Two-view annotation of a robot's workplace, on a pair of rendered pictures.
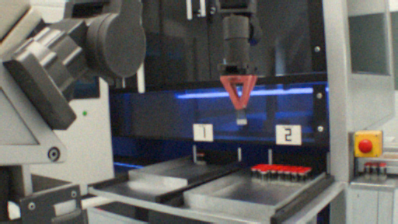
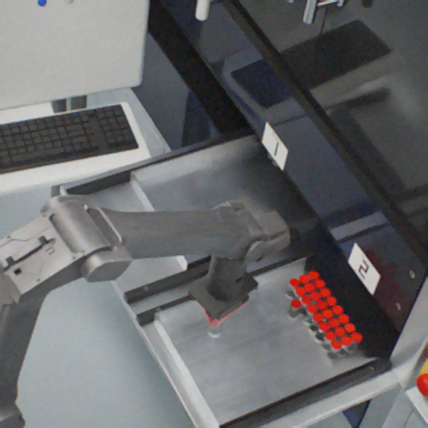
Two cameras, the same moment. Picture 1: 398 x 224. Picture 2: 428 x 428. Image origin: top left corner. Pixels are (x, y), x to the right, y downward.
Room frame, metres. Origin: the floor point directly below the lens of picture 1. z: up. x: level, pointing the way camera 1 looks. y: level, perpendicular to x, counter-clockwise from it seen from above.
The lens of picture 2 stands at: (-0.20, -0.34, 2.66)
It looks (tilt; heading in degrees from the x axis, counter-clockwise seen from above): 50 degrees down; 15
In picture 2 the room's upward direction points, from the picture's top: 11 degrees clockwise
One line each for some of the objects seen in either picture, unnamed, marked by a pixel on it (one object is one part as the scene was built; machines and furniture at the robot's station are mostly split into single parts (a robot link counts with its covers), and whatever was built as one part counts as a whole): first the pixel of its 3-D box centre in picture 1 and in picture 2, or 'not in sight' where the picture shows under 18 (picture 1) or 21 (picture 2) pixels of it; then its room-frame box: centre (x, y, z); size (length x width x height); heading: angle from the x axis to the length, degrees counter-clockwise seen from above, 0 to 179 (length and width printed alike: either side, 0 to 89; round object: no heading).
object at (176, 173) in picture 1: (189, 169); (229, 197); (1.27, 0.04, 0.90); 0.34 x 0.26 x 0.04; 142
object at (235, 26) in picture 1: (237, 29); (233, 254); (0.82, -0.10, 1.31); 0.07 x 0.06 x 0.07; 151
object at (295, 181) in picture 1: (277, 176); (313, 319); (1.06, -0.23, 0.90); 0.18 x 0.02 x 0.05; 52
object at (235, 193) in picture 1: (260, 188); (263, 340); (0.97, -0.16, 0.90); 0.34 x 0.26 x 0.04; 142
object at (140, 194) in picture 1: (218, 187); (237, 275); (1.11, -0.05, 0.87); 0.70 x 0.48 x 0.02; 52
